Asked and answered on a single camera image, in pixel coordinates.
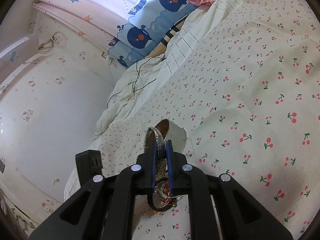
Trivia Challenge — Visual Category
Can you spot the white striped duvet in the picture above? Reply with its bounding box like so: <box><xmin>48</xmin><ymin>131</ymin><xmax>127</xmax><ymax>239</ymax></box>
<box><xmin>94</xmin><ymin>0</ymin><xmax>244</xmax><ymax>137</ymax></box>

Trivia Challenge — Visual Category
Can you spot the thin black cable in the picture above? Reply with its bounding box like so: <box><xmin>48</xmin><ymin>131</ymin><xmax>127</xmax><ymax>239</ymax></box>
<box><xmin>107</xmin><ymin>56</ymin><xmax>168</xmax><ymax>108</ymax></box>

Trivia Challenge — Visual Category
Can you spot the round silver metal tin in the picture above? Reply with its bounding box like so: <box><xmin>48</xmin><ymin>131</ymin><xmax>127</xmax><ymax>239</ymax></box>
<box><xmin>155</xmin><ymin>119</ymin><xmax>187</xmax><ymax>153</ymax></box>

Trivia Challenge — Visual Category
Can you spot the engraved silver bangle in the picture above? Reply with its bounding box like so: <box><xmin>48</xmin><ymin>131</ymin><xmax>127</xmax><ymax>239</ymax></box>
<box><xmin>144</xmin><ymin>127</ymin><xmax>167</xmax><ymax>181</ymax></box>

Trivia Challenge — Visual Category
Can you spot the blue whale print curtain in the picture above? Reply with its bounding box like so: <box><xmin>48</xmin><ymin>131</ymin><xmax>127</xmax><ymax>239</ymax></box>
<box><xmin>108</xmin><ymin>0</ymin><xmax>196</xmax><ymax>68</ymax></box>

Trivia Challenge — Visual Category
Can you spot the tan striped pillow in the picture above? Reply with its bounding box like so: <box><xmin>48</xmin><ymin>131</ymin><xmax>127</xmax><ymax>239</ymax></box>
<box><xmin>146</xmin><ymin>16</ymin><xmax>187</xmax><ymax>58</ymax></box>

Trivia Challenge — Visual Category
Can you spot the cherry print bed sheet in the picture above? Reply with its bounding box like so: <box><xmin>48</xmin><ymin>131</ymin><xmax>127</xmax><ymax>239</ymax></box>
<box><xmin>99</xmin><ymin>0</ymin><xmax>319</xmax><ymax>239</ymax></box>

